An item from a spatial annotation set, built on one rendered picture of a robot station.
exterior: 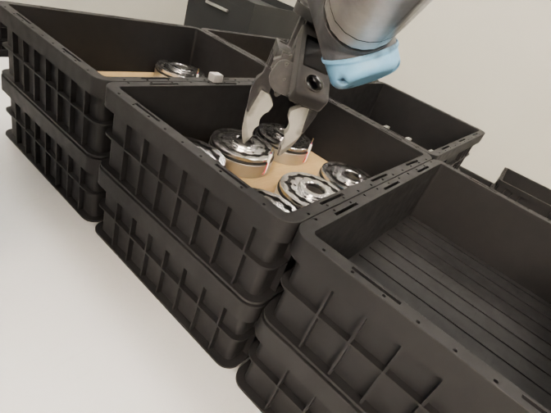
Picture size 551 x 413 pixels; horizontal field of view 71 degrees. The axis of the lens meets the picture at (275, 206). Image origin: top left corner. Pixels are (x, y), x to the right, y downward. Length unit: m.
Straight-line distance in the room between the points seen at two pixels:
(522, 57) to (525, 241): 3.15
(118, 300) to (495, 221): 0.54
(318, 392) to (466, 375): 0.14
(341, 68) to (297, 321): 0.25
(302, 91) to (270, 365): 0.31
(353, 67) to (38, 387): 0.44
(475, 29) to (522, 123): 0.85
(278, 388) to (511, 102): 3.50
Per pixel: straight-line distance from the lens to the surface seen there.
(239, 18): 2.21
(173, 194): 0.45
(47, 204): 0.69
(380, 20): 0.32
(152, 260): 0.51
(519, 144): 3.81
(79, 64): 0.56
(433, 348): 0.31
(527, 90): 3.76
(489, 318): 0.57
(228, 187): 0.36
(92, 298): 0.54
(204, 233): 0.42
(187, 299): 0.49
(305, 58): 0.52
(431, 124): 1.08
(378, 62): 0.41
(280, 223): 0.33
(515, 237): 0.67
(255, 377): 0.46
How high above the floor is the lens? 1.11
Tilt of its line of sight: 31 degrees down
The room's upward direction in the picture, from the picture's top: 21 degrees clockwise
